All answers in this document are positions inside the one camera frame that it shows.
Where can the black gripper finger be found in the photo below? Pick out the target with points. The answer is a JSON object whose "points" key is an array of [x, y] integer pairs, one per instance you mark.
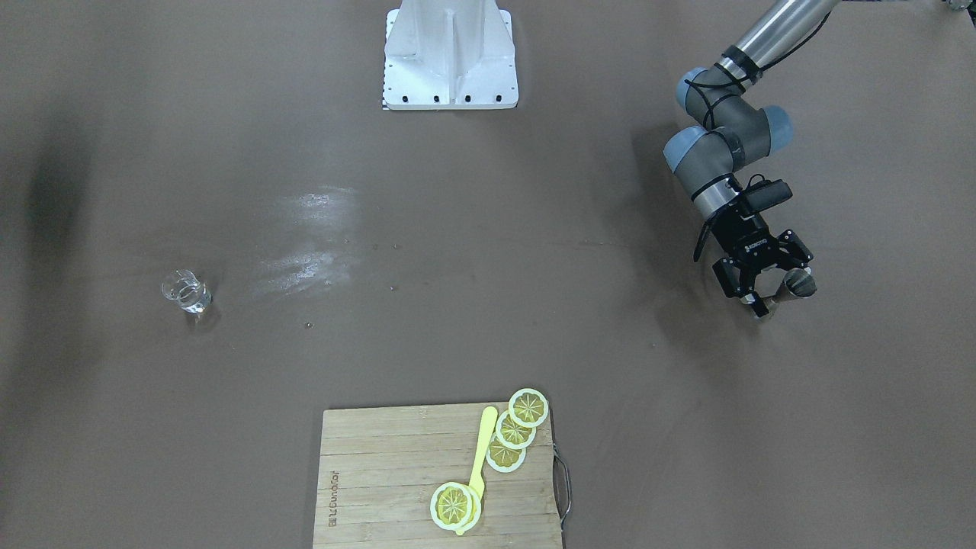
{"points": [[789, 252], [738, 280]]}

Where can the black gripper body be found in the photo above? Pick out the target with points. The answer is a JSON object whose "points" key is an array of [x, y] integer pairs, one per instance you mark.
{"points": [[741, 235]]}

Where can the steel jigger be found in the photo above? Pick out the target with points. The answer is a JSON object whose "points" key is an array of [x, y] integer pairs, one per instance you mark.
{"points": [[797, 284]]}

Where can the clear glass measuring cup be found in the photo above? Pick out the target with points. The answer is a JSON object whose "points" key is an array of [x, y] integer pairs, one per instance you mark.
{"points": [[186, 291]]}

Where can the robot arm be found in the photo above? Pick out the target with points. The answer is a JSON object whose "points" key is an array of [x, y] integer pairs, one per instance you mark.
{"points": [[728, 133]]}

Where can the lemon slice on knife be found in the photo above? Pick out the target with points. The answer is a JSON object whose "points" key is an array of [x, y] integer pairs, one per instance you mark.
{"points": [[455, 507]]}

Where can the bamboo cutting board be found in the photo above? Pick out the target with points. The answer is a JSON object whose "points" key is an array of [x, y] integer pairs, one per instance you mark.
{"points": [[379, 469]]}

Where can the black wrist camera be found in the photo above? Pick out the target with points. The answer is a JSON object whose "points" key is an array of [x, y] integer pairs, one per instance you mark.
{"points": [[765, 195]]}

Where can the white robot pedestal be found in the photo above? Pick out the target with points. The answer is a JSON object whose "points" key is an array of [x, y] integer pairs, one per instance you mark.
{"points": [[448, 56]]}

